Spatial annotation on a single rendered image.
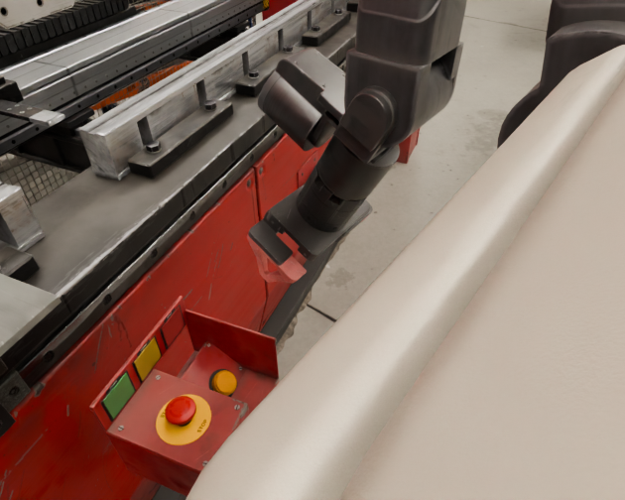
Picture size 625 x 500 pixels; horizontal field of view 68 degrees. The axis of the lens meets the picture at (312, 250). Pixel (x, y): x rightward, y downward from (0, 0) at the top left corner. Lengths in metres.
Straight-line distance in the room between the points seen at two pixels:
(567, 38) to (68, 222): 0.78
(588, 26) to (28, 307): 0.52
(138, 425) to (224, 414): 0.11
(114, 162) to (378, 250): 1.37
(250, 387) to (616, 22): 0.66
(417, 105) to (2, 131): 0.92
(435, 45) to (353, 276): 1.65
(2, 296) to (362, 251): 1.64
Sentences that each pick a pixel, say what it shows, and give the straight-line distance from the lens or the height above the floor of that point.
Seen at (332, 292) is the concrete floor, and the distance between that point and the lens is 1.87.
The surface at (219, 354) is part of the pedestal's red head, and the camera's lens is 0.79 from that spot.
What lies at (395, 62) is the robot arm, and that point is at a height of 1.25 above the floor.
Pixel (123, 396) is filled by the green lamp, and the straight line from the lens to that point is 0.70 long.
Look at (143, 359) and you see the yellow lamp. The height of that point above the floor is 0.82.
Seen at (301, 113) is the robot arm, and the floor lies 1.19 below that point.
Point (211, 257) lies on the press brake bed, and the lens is 1.06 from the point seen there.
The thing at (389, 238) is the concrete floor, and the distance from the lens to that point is 2.13.
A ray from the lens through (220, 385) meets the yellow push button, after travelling 0.76.
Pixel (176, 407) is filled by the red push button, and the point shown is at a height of 0.81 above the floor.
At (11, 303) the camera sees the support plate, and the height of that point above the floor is 1.00.
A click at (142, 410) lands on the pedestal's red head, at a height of 0.78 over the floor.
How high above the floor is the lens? 1.36
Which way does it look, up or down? 42 degrees down
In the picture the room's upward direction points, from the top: straight up
